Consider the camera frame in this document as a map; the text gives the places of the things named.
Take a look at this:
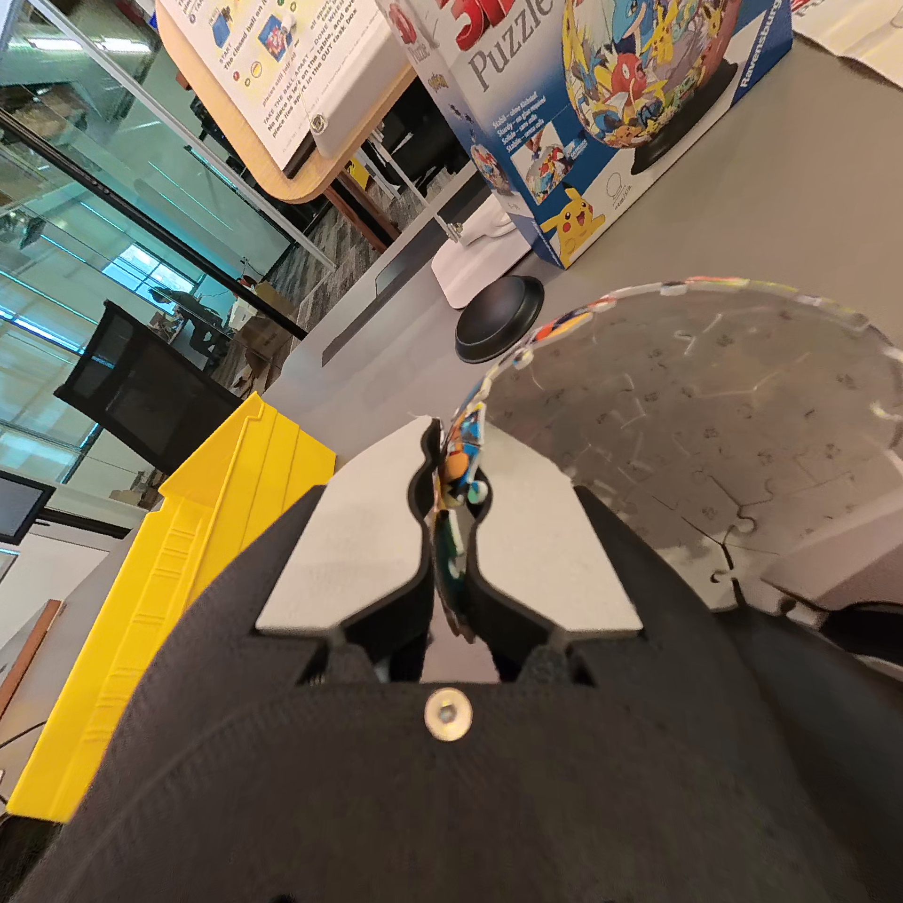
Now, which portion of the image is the small black monitor screen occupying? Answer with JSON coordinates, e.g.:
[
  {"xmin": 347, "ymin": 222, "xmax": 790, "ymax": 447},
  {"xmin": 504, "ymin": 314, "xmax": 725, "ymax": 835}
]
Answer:
[{"xmin": 0, "ymin": 471, "xmax": 56, "ymax": 546}]

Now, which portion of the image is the black metal post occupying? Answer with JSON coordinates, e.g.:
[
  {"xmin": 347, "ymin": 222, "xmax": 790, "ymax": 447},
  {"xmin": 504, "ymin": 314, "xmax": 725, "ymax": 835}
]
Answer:
[{"xmin": 0, "ymin": 109, "xmax": 309, "ymax": 341}]

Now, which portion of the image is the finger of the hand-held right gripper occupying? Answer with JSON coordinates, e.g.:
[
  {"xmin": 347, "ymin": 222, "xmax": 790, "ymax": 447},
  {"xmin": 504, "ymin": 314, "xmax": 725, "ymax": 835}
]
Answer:
[
  {"xmin": 765, "ymin": 497, "xmax": 903, "ymax": 636},
  {"xmin": 822, "ymin": 631, "xmax": 903, "ymax": 681}
]

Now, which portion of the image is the plywood sign board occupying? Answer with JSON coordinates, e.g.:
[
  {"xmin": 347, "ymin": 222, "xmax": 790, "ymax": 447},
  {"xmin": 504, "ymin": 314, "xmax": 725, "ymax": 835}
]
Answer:
[{"xmin": 155, "ymin": 0, "xmax": 417, "ymax": 206}]

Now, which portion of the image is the yellow box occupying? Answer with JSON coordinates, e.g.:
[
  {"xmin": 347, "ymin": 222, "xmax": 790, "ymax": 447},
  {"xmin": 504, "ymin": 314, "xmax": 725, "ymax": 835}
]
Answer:
[{"xmin": 6, "ymin": 391, "xmax": 338, "ymax": 825}]

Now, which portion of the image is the white stand base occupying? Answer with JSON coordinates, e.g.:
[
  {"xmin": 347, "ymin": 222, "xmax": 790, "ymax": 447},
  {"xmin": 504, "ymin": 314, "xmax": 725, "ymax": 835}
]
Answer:
[{"xmin": 430, "ymin": 194, "xmax": 530, "ymax": 310}]

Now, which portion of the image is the black round ball stand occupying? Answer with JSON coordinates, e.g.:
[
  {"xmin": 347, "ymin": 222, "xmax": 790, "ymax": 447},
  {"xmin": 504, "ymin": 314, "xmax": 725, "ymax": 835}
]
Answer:
[{"xmin": 455, "ymin": 275, "xmax": 546, "ymax": 365}]

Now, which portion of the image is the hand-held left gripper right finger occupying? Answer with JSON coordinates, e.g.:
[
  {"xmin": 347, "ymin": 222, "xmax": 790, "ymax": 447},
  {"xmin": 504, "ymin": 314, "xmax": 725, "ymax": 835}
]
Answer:
[{"xmin": 466, "ymin": 427, "xmax": 644, "ymax": 681}]

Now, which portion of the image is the partly built puzzle ball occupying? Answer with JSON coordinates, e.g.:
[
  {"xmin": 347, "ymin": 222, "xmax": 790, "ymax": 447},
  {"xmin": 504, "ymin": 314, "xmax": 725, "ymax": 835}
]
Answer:
[{"xmin": 430, "ymin": 275, "xmax": 903, "ymax": 644}]

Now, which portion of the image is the cardboard box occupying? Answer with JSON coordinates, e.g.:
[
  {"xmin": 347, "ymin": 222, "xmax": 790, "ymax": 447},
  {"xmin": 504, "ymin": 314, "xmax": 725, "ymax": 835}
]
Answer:
[{"xmin": 226, "ymin": 282, "xmax": 301, "ymax": 396}]

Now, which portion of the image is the white instruction sheet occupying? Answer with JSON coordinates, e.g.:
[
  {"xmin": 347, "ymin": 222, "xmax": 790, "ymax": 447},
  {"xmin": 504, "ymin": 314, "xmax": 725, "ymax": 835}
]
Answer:
[{"xmin": 790, "ymin": 0, "xmax": 903, "ymax": 89}]

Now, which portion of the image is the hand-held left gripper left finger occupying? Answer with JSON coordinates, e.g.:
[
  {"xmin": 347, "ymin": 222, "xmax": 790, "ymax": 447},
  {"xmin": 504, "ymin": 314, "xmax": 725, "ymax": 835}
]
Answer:
[{"xmin": 255, "ymin": 416, "xmax": 442, "ymax": 681}]

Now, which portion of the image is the printed puzzle box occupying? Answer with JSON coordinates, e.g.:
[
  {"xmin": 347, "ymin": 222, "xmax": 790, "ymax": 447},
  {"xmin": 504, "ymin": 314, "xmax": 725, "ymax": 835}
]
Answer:
[{"xmin": 374, "ymin": 0, "xmax": 794, "ymax": 270}]

